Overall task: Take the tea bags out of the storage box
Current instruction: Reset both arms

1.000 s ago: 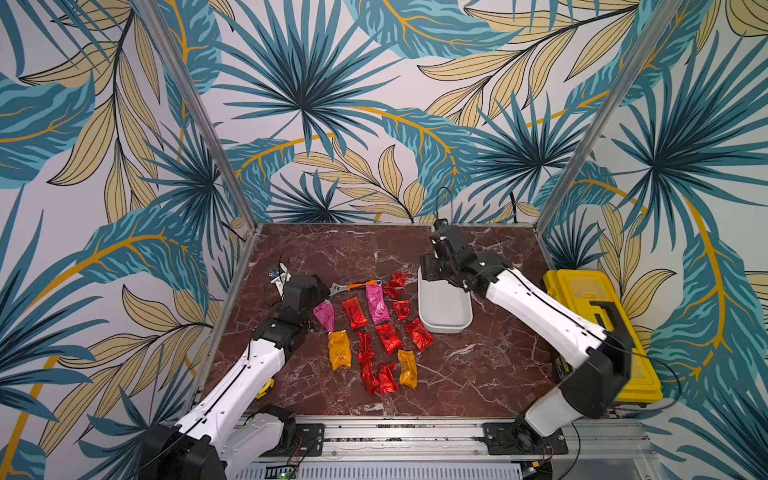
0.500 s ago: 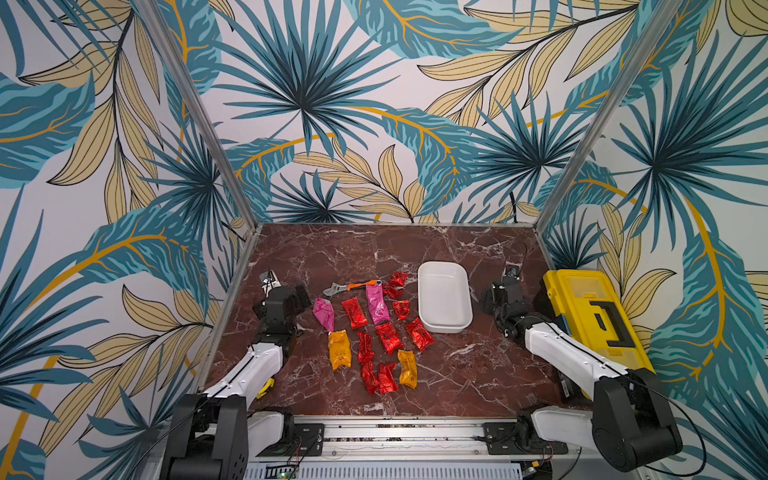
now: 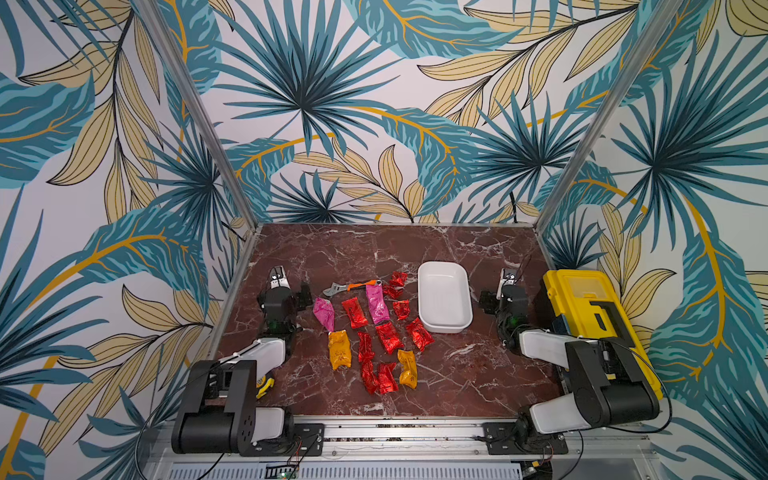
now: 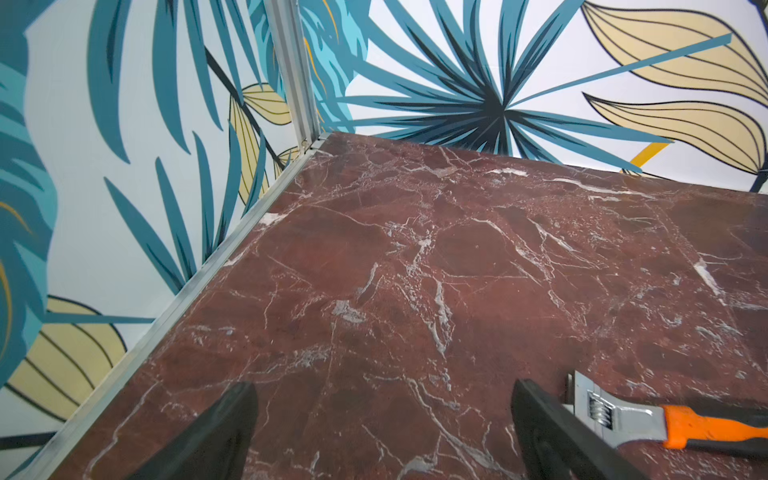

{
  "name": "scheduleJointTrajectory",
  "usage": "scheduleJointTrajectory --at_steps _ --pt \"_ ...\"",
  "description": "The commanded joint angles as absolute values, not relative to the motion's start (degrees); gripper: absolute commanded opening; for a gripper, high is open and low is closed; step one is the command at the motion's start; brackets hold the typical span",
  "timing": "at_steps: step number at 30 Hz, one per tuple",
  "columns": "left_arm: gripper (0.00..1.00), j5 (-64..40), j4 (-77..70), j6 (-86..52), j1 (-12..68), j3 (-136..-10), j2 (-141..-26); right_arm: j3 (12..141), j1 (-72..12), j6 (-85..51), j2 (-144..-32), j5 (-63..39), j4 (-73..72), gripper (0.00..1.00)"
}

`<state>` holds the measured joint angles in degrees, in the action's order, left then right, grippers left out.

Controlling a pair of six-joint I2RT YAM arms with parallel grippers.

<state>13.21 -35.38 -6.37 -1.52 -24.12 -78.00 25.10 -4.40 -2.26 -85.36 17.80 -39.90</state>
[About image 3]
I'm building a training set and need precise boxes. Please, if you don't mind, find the white storage box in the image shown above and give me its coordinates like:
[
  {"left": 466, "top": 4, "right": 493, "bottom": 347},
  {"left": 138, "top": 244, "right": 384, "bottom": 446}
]
[{"left": 417, "top": 261, "right": 473, "bottom": 334}]

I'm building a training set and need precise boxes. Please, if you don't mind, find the small red tea bag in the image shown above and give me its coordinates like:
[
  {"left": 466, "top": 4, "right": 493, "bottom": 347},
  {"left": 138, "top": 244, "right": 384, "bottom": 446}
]
[{"left": 341, "top": 298, "right": 368, "bottom": 329}]

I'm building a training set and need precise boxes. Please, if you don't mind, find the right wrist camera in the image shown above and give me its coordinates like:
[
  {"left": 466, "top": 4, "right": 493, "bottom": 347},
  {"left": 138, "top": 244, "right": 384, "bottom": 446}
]
[{"left": 499, "top": 268, "right": 519, "bottom": 288}]

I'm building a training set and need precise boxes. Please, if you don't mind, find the pink tea bag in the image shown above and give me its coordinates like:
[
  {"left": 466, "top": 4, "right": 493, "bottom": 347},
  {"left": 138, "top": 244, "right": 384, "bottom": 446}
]
[
  {"left": 313, "top": 297, "right": 335, "bottom": 332},
  {"left": 366, "top": 283, "right": 390, "bottom": 325}
]

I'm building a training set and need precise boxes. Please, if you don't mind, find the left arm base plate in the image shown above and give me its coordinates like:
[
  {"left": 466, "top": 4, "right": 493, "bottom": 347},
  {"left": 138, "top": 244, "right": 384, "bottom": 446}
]
[{"left": 240, "top": 423, "right": 325, "bottom": 458}]

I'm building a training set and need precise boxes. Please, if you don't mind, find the orange handled adjustable wrench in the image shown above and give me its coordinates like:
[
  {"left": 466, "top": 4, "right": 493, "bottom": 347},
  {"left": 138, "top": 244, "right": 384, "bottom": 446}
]
[{"left": 322, "top": 279, "right": 382, "bottom": 297}]

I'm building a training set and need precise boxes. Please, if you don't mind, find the yellow toolbox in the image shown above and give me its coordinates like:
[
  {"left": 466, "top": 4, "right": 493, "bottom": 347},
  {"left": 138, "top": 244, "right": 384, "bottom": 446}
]
[{"left": 534, "top": 269, "right": 663, "bottom": 401}]

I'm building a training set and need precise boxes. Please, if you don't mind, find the aluminium front rail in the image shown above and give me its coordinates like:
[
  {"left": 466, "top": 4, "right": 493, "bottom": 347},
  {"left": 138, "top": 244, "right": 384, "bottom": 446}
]
[{"left": 144, "top": 416, "right": 663, "bottom": 479}]

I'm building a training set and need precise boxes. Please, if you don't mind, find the wide red tea bag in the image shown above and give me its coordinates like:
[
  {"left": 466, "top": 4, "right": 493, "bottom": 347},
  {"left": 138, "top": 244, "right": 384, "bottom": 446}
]
[{"left": 376, "top": 322, "right": 404, "bottom": 355}]

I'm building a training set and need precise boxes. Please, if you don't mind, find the narrow red tea bag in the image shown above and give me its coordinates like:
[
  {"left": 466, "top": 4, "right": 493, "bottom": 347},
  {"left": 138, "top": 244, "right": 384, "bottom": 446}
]
[{"left": 357, "top": 331, "right": 375, "bottom": 364}]

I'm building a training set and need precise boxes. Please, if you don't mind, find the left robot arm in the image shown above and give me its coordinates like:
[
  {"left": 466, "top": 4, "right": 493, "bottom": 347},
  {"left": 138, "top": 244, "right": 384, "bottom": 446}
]
[{"left": 171, "top": 283, "right": 312, "bottom": 457}]

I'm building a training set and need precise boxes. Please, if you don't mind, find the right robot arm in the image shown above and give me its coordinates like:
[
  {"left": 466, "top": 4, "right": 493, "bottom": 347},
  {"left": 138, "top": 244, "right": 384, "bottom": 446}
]
[{"left": 479, "top": 284, "right": 660, "bottom": 439}]

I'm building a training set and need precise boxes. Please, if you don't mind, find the orange tea bag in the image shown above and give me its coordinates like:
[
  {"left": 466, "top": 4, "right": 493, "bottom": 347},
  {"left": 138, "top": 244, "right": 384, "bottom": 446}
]
[
  {"left": 398, "top": 350, "right": 418, "bottom": 389},
  {"left": 328, "top": 330, "right": 352, "bottom": 371}
]

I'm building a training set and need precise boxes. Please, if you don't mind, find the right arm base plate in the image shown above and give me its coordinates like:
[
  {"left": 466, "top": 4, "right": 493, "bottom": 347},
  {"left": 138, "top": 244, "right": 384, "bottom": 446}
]
[{"left": 481, "top": 421, "right": 569, "bottom": 457}]

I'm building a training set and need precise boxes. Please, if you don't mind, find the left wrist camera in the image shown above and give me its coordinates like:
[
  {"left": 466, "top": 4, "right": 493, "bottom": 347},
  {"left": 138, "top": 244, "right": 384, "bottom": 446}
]
[{"left": 268, "top": 266, "right": 290, "bottom": 290}]

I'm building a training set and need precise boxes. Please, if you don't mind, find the yellow tape measure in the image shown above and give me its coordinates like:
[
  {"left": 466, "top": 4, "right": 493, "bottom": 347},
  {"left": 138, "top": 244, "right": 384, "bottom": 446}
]
[{"left": 256, "top": 375, "right": 275, "bottom": 399}]

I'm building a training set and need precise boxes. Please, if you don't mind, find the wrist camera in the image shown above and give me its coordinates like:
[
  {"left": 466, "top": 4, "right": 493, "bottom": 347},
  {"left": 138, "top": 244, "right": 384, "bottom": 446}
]
[
  {"left": 499, "top": 268, "right": 519, "bottom": 288},
  {"left": 268, "top": 266, "right": 290, "bottom": 290}
]

